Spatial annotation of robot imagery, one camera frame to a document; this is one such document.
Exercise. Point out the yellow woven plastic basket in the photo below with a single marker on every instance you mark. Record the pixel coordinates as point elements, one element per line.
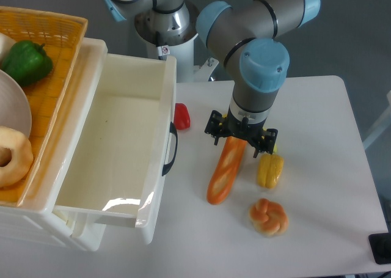
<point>62,36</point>

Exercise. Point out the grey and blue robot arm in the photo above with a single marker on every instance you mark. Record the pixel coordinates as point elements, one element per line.
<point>243,41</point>

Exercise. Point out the beige ring doughnut bread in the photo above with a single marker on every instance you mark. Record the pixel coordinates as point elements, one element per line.
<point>21,156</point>

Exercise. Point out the black device at table edge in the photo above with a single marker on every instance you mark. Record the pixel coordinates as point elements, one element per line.
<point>380,247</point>

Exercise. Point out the yellow bell pepper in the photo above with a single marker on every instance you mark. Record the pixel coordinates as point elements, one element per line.
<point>269,170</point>

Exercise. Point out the round knotted bread bun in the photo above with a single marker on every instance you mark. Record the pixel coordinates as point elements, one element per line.
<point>268,218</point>

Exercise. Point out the white plastic drawer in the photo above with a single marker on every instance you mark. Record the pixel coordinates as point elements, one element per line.
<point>115,175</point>

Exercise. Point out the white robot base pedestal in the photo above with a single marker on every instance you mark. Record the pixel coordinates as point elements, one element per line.
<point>174,34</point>

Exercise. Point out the red bell pepper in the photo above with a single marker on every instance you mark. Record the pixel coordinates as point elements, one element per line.
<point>182,118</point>

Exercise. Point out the white plastic drawer cabinet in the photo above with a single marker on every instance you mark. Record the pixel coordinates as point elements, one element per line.
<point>37,219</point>

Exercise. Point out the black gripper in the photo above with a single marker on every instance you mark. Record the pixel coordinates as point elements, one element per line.
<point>245,128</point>

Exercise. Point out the beige round plate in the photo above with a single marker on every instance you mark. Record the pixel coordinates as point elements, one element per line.
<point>15,108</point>

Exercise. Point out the green bell pepper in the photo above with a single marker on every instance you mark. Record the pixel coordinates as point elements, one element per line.
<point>27,63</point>

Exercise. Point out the black drawer handle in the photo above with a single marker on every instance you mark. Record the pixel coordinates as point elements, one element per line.
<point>171,153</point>

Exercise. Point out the long orange baguette bread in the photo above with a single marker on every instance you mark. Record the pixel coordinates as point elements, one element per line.
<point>226,170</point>

